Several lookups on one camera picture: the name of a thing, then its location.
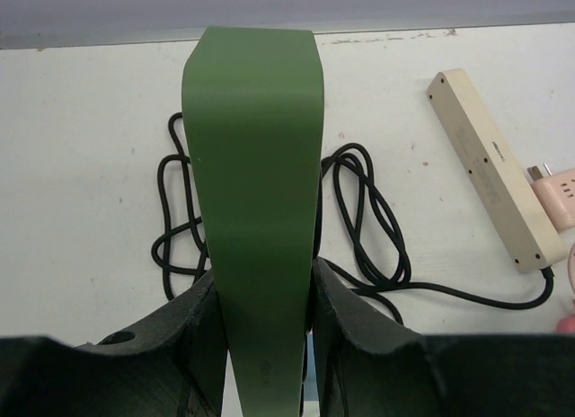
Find green power strip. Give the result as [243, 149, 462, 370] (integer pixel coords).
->
[181, 26, 324, 416]

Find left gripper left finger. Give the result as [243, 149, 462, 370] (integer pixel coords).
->
[1, 273, 228, 416]

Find cream power strip red buttons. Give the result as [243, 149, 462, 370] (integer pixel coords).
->
[427, 68, 568, 272]

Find peach cube socket adapter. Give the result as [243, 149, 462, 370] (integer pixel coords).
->
[526, 164, 575, 233]

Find pink square plug charger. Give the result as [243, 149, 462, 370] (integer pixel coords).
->
[556, 315, 575, 334]

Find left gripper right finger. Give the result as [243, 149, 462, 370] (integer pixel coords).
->
[312, 259, 574, 416]

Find pink charging cable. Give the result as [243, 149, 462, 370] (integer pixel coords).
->
[563, 241, 575, 301]

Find black power cable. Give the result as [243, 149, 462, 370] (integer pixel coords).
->
[151, 113, 556, 328]

